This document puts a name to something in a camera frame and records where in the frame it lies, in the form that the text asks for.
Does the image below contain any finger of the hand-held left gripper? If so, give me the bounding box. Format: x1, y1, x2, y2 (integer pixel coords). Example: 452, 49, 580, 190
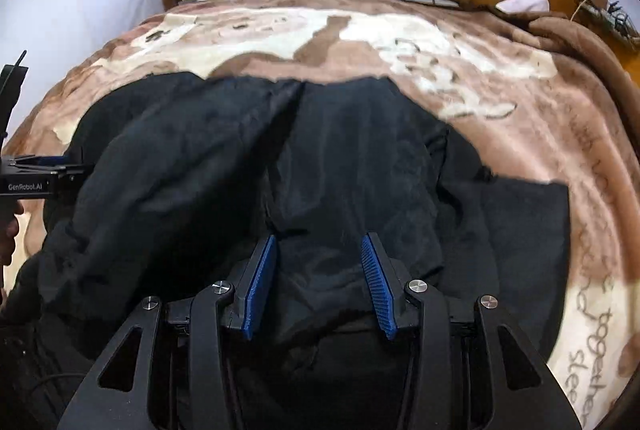
7, 154, 94, 177

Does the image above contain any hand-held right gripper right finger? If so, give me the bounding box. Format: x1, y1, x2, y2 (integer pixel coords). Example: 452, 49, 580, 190
361, 231, 586, 430

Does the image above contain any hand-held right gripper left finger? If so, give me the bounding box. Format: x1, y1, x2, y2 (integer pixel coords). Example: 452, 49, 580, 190
57, 234, 278, 430

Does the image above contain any black puffer jacket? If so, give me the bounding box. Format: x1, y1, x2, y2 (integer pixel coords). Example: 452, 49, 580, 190
5, 72, 572, 430

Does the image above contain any person's left hand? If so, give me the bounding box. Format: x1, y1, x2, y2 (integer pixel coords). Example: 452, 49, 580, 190
0, 202, 23, 268

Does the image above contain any brown printed fleece blanket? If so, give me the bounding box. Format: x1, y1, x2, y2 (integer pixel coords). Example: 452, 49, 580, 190
0, 0, 640, 430

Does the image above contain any wooden headboard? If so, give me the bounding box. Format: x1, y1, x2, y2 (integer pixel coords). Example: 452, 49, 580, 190
595, 27, 640, 85

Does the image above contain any power strip with plugs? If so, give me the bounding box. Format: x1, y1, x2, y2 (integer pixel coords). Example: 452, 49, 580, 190
575, 0, 640, 45

